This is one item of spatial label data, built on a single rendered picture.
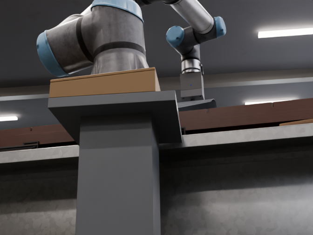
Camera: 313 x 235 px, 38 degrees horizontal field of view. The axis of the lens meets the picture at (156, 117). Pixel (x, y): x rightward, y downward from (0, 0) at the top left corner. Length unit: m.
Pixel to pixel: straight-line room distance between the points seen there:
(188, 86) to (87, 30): 0.81
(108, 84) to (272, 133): 0.40
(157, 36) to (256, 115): 7.16
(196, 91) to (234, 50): 7.25
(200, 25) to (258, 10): 6.35
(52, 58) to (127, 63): 0.22
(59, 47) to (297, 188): 0.66
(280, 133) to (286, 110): 0.24
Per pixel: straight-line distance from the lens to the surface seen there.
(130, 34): 0.99
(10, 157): 1.21
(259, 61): 9.48
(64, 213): 1.28
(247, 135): 1.06
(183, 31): 1.75
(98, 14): 1.04
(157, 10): 7.74
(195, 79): 1.78
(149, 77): 0.86
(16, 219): 1.34
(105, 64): 0.96
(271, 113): 1.29
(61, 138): 1.39
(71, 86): 0.89
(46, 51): 1.10
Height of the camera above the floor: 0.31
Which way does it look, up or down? 22 degrees up
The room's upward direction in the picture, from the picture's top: 1 degrees counter-clockwise
